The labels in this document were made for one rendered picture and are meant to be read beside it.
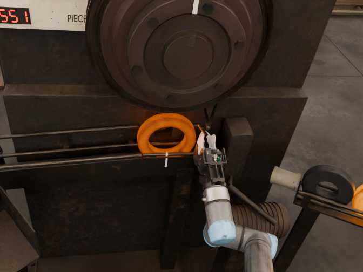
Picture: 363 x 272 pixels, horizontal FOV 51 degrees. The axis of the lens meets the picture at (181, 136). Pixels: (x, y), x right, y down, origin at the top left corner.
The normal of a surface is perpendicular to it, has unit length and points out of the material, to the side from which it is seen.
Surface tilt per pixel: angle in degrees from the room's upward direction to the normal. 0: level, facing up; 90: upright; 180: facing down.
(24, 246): 5
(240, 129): 0
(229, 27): 90
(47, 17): 90
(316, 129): 0
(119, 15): 69
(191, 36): 90
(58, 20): 90
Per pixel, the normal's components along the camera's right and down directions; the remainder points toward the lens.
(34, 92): 0.12, -0.75
